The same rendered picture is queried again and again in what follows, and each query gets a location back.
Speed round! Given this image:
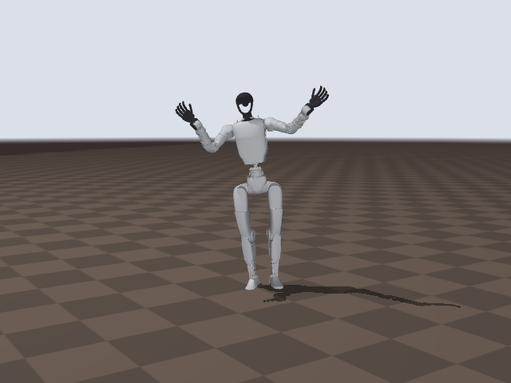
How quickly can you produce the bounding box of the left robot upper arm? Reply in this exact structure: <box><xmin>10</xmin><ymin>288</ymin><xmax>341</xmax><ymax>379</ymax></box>
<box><xmin>263</xmin><ymin>117</ymin><xmax>298</xmax><ymax>134</ymax></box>

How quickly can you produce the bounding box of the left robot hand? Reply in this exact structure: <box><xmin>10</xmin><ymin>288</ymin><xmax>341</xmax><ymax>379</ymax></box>
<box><xmin>304</xmin><ymin>86</ymin><xmax>329</xmax><ymax>115</ymax></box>

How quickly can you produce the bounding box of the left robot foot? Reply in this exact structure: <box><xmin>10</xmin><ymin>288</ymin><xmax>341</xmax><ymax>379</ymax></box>
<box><xmin>269</xmin><ymin>275</ymin><xmax>283</xmax><ymax>289</ymax></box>

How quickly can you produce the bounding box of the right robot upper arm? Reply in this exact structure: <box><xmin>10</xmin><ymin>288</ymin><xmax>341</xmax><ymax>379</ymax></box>
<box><xmin>205</xmin><ymin>124</ymin><xmax>234</xmax><ymax>153</ymax></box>

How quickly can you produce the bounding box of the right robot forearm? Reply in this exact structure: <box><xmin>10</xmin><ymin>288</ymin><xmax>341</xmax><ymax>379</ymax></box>
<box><xmin>193</xmin><ymin>120</ymin><xmax>212</xmax><ymax>148</ymax></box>

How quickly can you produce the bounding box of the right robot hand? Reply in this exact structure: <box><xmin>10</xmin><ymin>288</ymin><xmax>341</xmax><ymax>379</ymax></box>
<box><xmin>176</xmin><ymin>102</ymin><xmax>198</xmax><ymax>130</ymax></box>

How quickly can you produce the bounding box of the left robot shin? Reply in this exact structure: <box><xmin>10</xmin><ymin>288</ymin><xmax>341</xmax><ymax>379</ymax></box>
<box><xmin>268</xmin><ymin>234</ymin><xmax>281</xmax><ymax>278</ymax></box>

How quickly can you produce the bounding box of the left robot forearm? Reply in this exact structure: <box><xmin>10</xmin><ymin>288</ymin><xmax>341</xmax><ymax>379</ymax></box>
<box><xmin>292</xmin><ymin>105</ymin><xmax>311</xmax><ymax>129</ymax></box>

